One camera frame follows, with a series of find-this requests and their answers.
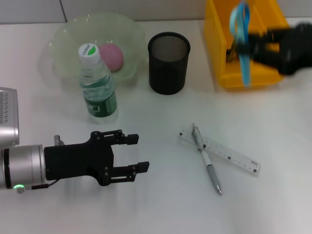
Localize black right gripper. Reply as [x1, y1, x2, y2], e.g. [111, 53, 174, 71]
[247, 22, 312, 76]

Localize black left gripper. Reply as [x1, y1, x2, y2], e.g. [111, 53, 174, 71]
[44, 129, 150, 186]

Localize blue handled scissors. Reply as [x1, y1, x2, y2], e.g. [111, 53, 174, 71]
[229, 0, 252, 89]

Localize green plastic wrapper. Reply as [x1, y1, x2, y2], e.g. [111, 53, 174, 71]
[225, 40, 239, 63]

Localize green label water bottle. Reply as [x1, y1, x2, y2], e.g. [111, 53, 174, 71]
[78, 43, 119, 125]

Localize white grey ballpoint pen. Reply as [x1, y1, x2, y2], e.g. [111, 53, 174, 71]
[191, 123, 223, 196]

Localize pink ball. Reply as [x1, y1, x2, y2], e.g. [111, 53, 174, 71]
[98, 43, 124, 73]

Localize transparent plastic ruler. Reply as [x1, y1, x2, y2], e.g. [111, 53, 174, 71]
[179, 125, 261, 178]

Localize black mesh pen holder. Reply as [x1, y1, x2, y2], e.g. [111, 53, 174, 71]
[147, 31, 191, 95]

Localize translucent green fruit plate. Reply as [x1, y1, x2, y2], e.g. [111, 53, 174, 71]
[38, 12, 148, 92]

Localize yellow plastic storage bin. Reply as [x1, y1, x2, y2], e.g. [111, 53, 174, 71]
[203, 0, 291, 92]

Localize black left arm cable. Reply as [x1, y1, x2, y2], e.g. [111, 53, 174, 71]
[16, 135, 65, 194]

